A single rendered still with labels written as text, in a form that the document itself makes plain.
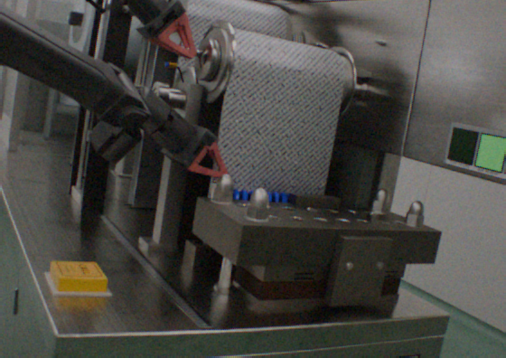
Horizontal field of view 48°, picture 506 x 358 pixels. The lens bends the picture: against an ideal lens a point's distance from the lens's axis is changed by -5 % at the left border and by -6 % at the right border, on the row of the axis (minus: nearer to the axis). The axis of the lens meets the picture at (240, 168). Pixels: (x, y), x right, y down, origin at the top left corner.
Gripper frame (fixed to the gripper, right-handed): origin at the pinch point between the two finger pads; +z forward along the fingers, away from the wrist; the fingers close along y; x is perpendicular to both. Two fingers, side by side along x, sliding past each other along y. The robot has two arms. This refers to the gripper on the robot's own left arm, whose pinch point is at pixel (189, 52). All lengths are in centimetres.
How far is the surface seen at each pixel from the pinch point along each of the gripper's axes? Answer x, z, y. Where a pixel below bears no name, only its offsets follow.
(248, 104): -0.3, 11.6, 7.7
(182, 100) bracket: -6.5, 5.3, -0.2
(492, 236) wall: 116, 246, -141
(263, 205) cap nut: -13.7, 17.3, 24.7
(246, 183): -9.5, 21.6, 7.0
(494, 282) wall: 95, 263, -133
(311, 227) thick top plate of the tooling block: -10.9, 24.8, 26.4
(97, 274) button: -36.8, 8.2, 19.0
